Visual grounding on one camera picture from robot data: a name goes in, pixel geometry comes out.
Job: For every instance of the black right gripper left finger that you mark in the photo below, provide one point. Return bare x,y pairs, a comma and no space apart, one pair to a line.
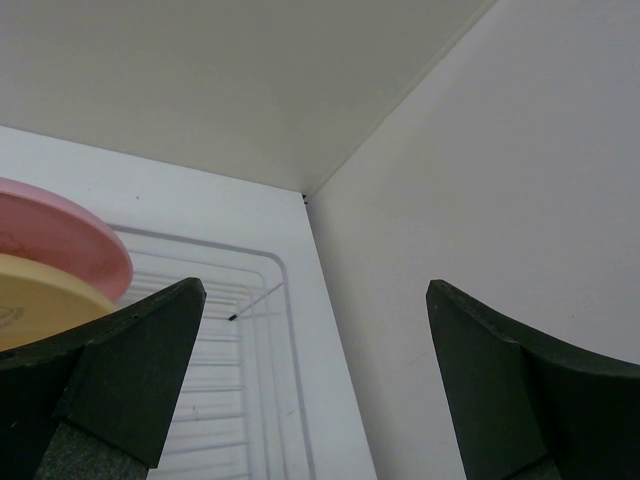
97,401

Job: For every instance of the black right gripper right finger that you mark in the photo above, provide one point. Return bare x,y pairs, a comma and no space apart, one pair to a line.
526,405

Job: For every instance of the yellow plastic plate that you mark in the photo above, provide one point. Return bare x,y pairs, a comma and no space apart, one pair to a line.
39,301

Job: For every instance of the pink plastic plate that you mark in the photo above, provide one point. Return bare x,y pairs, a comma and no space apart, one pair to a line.
41,226

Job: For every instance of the clear wire dish rack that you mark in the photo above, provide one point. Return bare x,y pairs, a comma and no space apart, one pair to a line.
240,413

